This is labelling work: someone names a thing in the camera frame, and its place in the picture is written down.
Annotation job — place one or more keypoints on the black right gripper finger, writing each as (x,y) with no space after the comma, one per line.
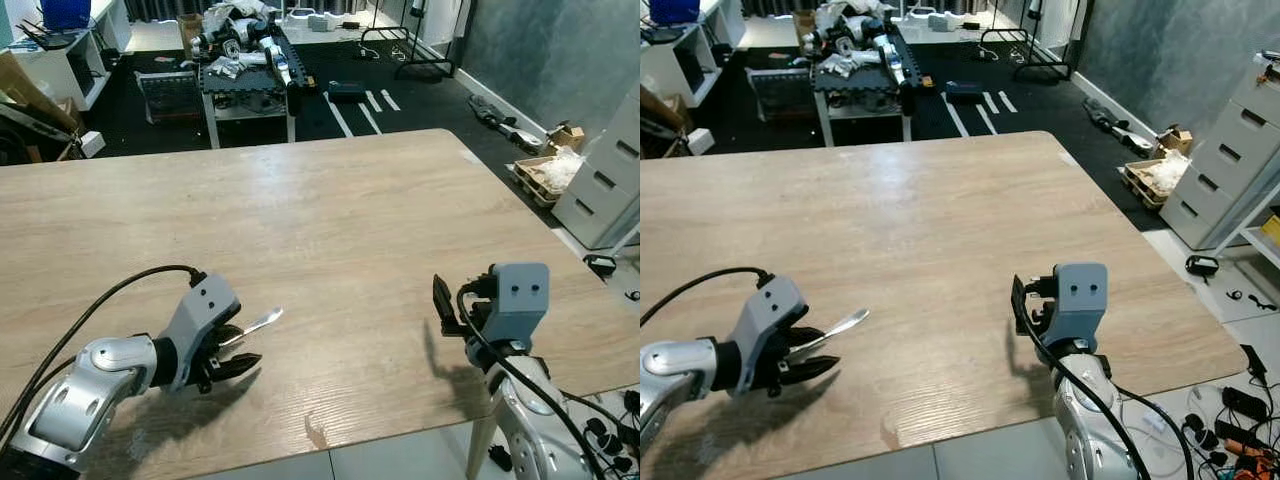
(444,298)
(1035,333)
(455,327)
(1020,305)

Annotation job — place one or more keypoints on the black plastic crate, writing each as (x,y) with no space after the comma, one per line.
(782,95)
(170,98)

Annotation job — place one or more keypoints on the white drawer cabinet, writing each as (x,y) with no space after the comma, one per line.
(600,190)
(1215,170)

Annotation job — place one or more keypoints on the metal cart with black mat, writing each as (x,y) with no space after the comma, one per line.
(860,85)
(245,85)

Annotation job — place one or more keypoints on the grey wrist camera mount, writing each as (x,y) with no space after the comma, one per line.
(1080,300)
(775,305)
(205,300)
(520,300)

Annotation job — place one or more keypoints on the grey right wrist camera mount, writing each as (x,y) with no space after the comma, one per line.
(520,300)
(1080,300)

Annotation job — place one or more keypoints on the small white box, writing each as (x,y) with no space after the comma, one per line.
(93,143)
(701,141)

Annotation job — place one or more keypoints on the small cardboard box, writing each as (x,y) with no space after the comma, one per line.
(566,137)
(1176,140)

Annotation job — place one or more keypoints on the wooden tray with white filling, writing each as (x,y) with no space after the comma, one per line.
(1155,182)
(550,178)

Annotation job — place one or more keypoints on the silver metal spoon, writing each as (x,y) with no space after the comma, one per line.
(848,322)
(262,320)

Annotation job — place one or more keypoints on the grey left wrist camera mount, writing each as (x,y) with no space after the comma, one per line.
(775,305)
(205,300)

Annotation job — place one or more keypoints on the white and silver robot parts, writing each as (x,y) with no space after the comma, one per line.
(240,30)
(850,30)

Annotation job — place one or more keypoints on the small black device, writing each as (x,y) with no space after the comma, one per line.
(1203,266)
(600,265)

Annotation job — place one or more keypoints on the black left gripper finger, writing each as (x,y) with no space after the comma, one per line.
(235,337)
(812,370)
(238,366)
(808,340)

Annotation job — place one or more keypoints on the black clothes rack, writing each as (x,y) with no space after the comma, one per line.
(1040,68)
(425,68)

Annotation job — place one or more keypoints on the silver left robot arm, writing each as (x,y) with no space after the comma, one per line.
(95,365)
(675,365)

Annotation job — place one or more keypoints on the white shelf unit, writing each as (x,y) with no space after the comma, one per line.
(60,65)
(690,65)

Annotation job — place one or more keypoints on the flat dark blue case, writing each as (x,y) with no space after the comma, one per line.
(963,89)
(347,92)

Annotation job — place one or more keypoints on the light wooden table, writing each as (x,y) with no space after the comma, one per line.
(930,230)
(300,230)

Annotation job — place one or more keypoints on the long black tool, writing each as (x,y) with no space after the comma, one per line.
(1120,125)
(505,122)

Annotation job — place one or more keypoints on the brown cardboard sheets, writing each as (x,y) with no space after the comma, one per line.
(660,115)
(25,95)

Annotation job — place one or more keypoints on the blue storage box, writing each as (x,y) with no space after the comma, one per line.
(675,10)
(65,12)

